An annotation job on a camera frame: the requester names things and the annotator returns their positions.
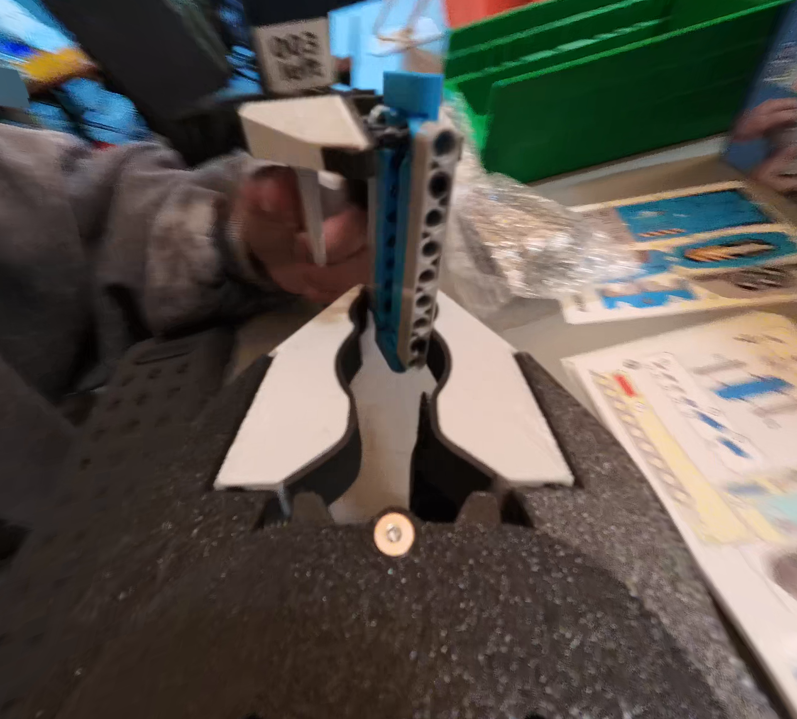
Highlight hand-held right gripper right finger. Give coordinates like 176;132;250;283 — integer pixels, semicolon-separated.
430;290;575;488

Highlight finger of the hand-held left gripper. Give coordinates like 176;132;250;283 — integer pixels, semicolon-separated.
238;94;374;170

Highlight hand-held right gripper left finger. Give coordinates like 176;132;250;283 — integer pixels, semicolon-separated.
215;286;368;491

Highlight grey perforated building beam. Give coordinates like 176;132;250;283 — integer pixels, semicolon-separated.
401;115;465;368

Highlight blue perforated building beam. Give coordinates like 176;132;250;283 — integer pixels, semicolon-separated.
374;72;444;373

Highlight person's left forearm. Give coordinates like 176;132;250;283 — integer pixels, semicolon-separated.
0;124;269;371

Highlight grey desk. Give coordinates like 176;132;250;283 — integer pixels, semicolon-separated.
230;134;797;719

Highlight person's left hand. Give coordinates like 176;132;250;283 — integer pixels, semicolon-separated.
240;168;376;304

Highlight black mesh office chair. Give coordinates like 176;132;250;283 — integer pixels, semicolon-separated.
12;0;231;116

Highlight black dotted mat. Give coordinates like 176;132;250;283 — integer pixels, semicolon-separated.
62;327;275;546

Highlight clear bubble wrap bag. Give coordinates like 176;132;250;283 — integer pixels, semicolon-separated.
436;90;642;303

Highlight open instruction booklet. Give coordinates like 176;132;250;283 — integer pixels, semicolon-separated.
563;311;797;701

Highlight yellow plastic bin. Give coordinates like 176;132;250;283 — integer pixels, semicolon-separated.
25;47;94;88

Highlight person's dark jacket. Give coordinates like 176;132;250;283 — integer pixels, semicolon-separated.
0;352;88;539

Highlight blue sticker sheet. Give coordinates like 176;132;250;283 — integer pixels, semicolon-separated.
563;183;797;324

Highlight green plastic bin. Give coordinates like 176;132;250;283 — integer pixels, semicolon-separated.
445;0;797;185

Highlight dark blue toy set box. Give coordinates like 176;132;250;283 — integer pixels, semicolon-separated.
722;3;797;197

